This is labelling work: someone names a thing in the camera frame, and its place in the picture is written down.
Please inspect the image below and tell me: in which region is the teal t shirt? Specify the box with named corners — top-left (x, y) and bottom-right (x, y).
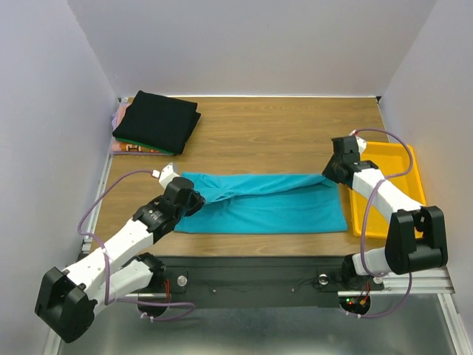
top-left (175, 172), bottom-right (347, 234)

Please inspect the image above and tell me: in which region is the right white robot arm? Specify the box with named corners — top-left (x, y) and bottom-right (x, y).
top-left (322, 134), bottom-right (448, 288)

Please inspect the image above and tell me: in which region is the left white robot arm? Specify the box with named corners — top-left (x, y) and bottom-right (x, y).
top-left (35, 176), bottom-right (205, 343)

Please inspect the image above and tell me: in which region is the yellow plastic tray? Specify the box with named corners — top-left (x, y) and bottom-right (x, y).
top-left (348, 141), bottom-right (426, 240)

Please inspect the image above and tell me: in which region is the black folded t shirt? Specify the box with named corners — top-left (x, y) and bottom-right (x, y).
top-left (112, 90), bottom-right (201, 155)

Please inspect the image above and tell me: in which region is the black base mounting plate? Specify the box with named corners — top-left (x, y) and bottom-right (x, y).
top-left (73, 254), bottom-right (433, 310)

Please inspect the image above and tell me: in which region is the lilac folded t shirt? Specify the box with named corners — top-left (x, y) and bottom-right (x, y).
top-left (112, 103), bottom-right (130, 129)

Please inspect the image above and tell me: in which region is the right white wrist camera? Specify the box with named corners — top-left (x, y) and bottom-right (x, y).
top-left (350, 135), bottom-right (367, 162)

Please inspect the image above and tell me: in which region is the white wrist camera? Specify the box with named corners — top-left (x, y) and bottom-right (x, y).
top-left (158, 163), bottom-right (181, 189)
top-left (350, 135), bottom-right (367, 162)

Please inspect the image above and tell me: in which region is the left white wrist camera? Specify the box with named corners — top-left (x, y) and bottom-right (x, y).
top-left (158, 163), bottom-right (181, 189)

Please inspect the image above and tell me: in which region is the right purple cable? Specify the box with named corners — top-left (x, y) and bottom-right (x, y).
top-left (345, 127), bottom-right (418, 320)

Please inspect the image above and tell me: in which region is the purple cable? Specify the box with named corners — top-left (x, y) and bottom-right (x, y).
top-left (345, 127), bottom-right (418, 320)
top-left (76, 169), bottom-right (197, 322)

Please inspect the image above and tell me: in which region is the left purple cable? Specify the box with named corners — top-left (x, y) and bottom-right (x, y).
top-left (76, 169), bottom-right (197, 322)

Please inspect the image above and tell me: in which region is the left side aluminium rail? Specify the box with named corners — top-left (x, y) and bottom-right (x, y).
top-left (81, 155), bottom-right (112, 254)

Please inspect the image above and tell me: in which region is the aluminium extrusion rail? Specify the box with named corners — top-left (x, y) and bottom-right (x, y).
top-left (58, 261), bottom-right (456, 297)

